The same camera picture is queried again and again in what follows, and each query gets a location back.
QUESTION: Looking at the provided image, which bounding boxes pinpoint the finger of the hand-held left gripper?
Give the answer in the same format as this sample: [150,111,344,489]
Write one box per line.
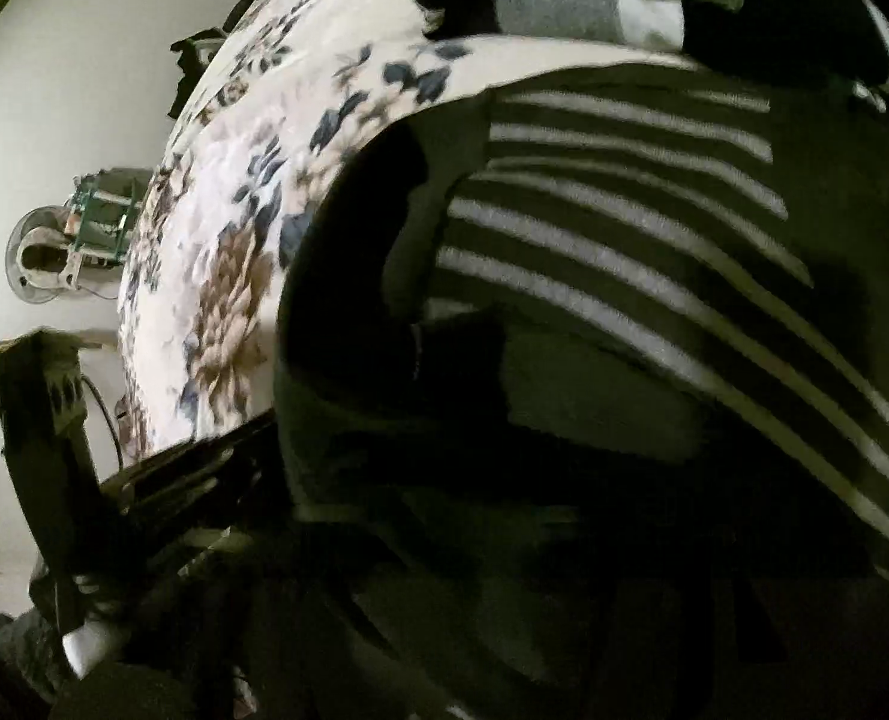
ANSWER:
[100,414,284,533]

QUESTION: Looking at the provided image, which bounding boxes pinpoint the green rack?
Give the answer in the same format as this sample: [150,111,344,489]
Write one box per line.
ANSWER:
[65,167,147,272]

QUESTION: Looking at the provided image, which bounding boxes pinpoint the dark white-striped garment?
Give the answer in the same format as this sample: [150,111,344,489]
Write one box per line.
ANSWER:
[271,66,889,720]

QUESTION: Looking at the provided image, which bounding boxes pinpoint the thin black cable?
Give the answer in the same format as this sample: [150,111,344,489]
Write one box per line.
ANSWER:
[80,373,128,470]

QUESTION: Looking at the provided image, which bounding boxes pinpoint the electric fan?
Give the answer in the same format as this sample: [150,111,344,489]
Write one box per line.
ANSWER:
[5,206,78,306]

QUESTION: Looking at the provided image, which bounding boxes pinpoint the dark cloth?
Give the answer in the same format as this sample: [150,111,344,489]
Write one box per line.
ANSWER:
[170,26,228,121]

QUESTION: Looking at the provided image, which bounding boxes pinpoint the floral printed blanket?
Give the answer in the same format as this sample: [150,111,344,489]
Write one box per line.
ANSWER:
[115,0,716,466]

